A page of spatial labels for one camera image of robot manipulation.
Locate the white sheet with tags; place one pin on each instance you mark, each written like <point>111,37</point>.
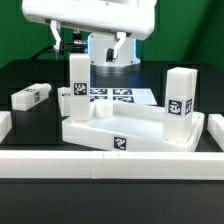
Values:
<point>142,96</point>

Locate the white right fence block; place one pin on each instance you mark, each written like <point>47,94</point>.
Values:
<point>216,128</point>

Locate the white left fence block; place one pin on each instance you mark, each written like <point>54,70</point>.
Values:
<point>5,124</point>

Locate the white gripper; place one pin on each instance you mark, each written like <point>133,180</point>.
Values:
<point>132,18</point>

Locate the white fence block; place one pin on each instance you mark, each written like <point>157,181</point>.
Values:
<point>216,128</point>
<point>5,124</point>

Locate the black vertical cable connector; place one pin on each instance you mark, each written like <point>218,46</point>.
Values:
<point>76,35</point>

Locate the white front fence bar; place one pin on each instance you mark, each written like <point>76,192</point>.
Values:
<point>111,165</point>

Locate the white desk top tray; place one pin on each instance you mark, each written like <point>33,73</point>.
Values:
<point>117,125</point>

